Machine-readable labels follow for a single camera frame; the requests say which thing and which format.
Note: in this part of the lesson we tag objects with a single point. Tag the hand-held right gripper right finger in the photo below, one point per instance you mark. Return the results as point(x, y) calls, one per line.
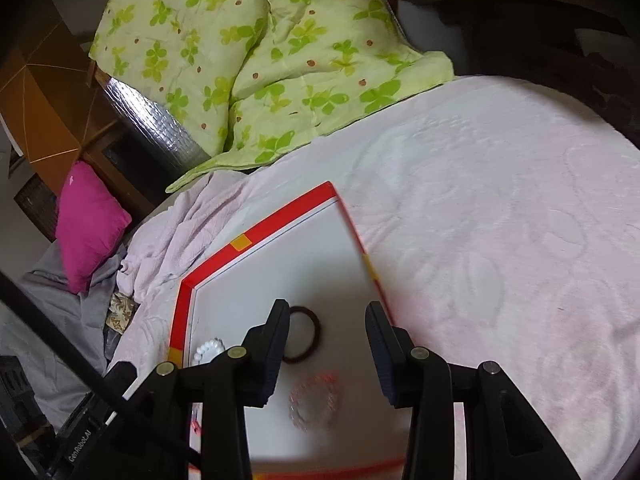
point(382, 360)

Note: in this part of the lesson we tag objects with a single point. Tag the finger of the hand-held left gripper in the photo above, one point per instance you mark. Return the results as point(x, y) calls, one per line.
point(120, 375)

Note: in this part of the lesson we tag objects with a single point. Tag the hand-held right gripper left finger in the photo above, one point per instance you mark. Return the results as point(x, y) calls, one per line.
point(274, 355)

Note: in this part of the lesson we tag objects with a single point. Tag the dark red bangle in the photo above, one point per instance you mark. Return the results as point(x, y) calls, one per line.
point(318, 335)

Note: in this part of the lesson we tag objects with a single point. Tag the red cardboard box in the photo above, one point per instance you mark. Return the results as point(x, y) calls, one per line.
point(300, 260)

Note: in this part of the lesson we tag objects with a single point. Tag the floral patterned small cushion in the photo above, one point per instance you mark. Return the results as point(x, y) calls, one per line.
point(120, 310)

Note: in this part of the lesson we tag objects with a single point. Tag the grey blanket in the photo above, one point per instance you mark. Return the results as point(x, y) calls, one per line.
point(95, 310)

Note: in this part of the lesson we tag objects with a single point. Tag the magenta pillow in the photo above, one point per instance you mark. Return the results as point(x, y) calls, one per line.
point(90, 225)

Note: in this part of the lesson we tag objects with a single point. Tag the dark wicker drawer unit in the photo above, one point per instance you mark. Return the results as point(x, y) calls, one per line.
point(35, 205)

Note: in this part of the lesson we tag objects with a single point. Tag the pale pink blanket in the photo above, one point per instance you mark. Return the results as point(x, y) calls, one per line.
point(500, 210)

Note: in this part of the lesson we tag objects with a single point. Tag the silver foil sheet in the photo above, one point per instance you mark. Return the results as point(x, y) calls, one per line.
point(150, 125)

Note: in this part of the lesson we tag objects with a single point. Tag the green clover quilt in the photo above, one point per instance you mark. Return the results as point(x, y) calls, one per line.
point(300, 60)

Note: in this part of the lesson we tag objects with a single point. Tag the dark floral cloth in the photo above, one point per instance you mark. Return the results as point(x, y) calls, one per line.
point(605, 90)

